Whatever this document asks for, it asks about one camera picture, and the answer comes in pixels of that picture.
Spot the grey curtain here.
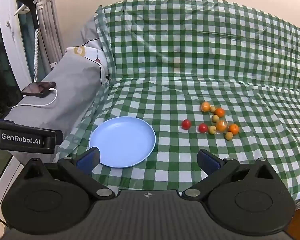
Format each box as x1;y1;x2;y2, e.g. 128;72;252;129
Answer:
31;0;65;80

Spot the blue plate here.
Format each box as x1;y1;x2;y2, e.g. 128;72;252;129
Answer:
89;116;156;168

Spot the grey floral pillow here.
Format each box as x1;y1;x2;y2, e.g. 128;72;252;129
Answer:
4;46;111;165

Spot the white charging cable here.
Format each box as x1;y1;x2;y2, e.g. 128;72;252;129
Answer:
11;87;58;116

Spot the black smartphone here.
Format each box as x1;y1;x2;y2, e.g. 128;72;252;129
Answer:
21;81;57;98

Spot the black garment steamer head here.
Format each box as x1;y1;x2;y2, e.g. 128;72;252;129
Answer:
17;0;40;30

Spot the white window frame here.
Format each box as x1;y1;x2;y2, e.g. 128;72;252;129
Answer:
0;0;33;87

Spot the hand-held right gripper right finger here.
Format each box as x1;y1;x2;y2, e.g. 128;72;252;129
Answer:
181;149;275;202

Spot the green checked cloth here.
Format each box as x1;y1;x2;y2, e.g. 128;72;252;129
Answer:
57;0;300;209

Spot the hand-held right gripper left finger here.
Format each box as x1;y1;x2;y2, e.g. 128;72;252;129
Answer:
22;147;115;200

